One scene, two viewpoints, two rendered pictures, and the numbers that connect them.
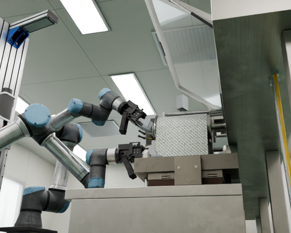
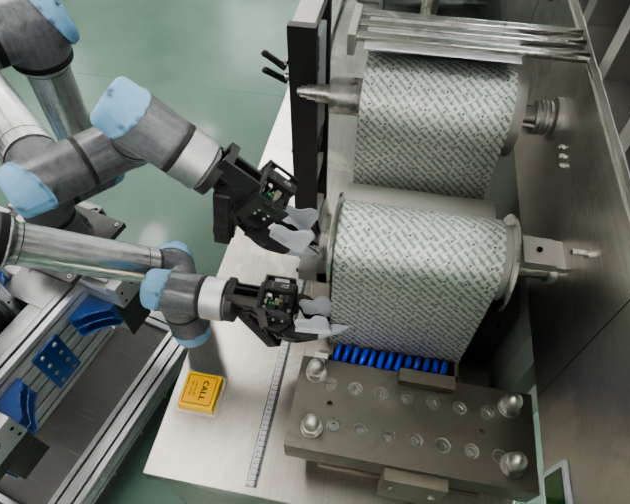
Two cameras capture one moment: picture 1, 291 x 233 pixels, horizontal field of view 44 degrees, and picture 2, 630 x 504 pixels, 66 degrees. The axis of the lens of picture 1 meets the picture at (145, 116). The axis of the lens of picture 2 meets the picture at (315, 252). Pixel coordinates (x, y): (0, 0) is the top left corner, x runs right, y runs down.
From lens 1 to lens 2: 1.69 m
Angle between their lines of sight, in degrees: 77
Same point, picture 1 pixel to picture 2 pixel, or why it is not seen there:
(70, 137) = (42, 61)
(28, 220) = not seen: hidden behind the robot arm
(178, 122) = (404, 280)
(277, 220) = not seen: hidden behind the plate
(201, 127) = (473, 303)
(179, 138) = (400, 309)
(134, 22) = not seen: outside the picture
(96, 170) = (183, 331)
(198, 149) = (446, 334)
